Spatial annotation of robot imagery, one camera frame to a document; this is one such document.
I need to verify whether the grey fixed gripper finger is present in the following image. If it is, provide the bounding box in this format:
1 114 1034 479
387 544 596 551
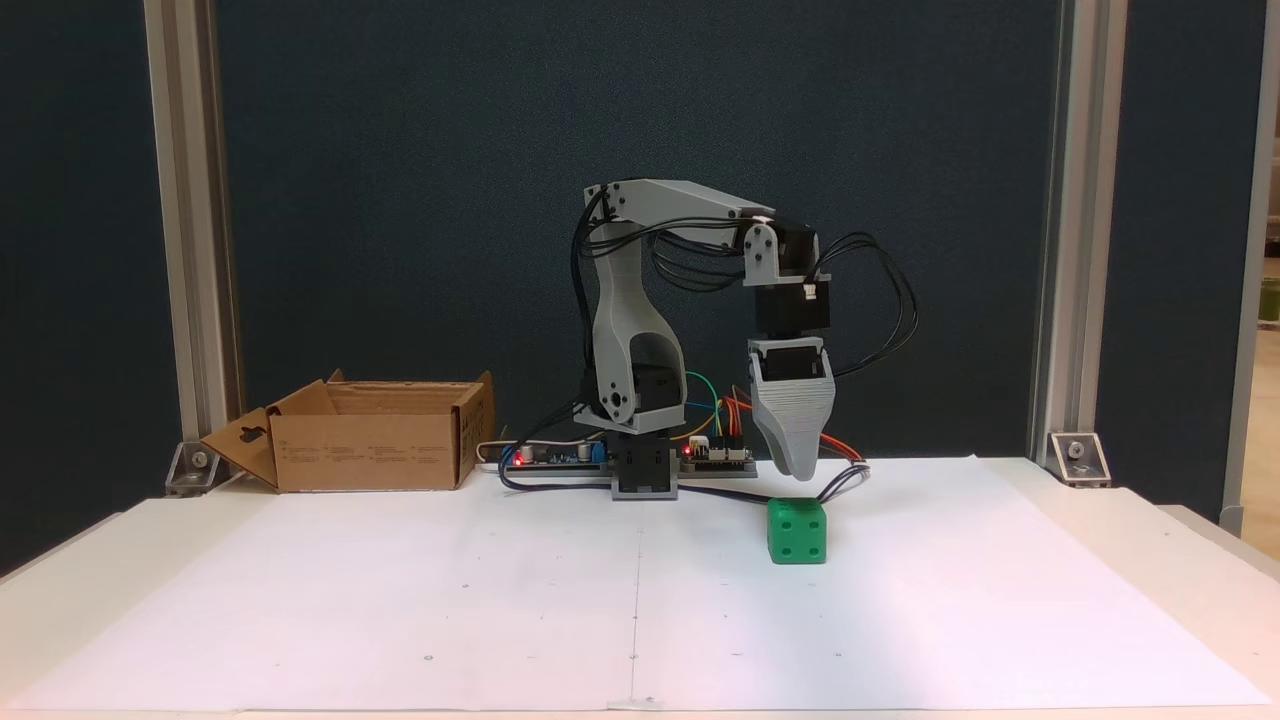
750 380 838 478

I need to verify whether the green die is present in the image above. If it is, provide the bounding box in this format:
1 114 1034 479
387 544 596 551
767 497 829 566

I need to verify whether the circuit board with white connector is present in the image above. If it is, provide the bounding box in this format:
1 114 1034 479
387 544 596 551
679 435 759 478

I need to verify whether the circuit board with blue capacitors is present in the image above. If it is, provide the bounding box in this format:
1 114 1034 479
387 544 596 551
498 438 614 478

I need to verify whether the brown cardboard box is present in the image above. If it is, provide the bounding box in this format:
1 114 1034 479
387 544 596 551
200 369 498 494

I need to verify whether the red orange wire bundle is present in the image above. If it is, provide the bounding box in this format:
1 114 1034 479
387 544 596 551
725 385 867 465

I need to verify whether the green jumper wire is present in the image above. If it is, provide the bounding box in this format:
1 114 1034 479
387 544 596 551
685 371 724 443

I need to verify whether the dark cable bundle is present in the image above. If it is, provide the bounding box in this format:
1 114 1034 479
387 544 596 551
500 462 872 507

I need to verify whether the black servo cable bundle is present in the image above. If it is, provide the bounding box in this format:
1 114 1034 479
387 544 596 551
497 185 920 493

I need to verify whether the metal corner bracket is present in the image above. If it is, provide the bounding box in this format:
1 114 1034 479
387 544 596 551
164 439 248 499
1047 431 1112 490

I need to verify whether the aluminium frame post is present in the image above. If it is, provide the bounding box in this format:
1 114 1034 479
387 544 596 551
144 0 243 473
1028 0 1128 463

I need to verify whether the grey outer frame post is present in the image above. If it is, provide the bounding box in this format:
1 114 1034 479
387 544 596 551
1220 0 1280 538

